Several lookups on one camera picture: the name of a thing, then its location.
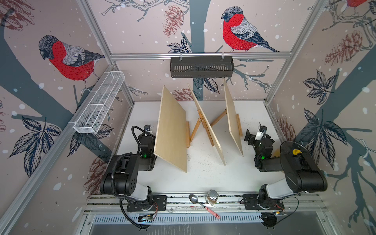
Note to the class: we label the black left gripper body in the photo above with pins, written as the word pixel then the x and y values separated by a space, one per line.
pixel 152 142

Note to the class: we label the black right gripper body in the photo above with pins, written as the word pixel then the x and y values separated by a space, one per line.
pixel 257 144

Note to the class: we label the plywood board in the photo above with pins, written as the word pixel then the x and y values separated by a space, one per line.
pixel 231 115
pixel 171 135
pixel 215 140

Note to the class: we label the wooden easel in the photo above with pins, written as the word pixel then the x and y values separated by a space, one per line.
pixel 188 134
pixel 200 121
pixel 239 125

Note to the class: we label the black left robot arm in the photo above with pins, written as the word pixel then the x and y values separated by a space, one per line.
pixel 121 177

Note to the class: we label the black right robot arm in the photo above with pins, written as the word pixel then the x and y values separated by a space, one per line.
pixel 302 174

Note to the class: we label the yellow pot black lid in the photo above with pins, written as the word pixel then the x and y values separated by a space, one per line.
pixel 294 151

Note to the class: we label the small metal cup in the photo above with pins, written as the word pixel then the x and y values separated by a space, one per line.
pixel 212 197

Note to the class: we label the black hanging basket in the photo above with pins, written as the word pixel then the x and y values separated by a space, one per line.
pixel 202 67

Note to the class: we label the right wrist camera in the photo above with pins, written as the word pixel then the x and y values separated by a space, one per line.
pixel 261 133

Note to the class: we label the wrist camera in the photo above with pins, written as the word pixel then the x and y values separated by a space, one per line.
pixel 147 128
pixel 261 133

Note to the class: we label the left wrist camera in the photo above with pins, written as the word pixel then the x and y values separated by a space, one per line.
pixel 147 128

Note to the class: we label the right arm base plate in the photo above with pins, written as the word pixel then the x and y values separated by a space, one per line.
pixel 253 203

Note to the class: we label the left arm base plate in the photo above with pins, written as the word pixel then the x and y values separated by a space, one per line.
pixel 151 204

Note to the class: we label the white wire mesh basket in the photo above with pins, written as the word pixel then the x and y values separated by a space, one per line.
pixel 96 111

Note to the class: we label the metal spoon red handle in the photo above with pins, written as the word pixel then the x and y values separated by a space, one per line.
pixel 194 199

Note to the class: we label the horizontal aluminium rail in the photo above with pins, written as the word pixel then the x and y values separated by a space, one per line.
pixel 235 55

